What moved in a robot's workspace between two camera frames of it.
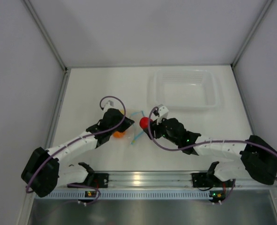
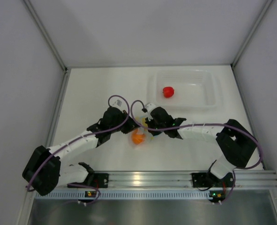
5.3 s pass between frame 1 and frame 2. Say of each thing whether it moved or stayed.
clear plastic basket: stayed
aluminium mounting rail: stayed
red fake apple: moved
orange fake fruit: moved
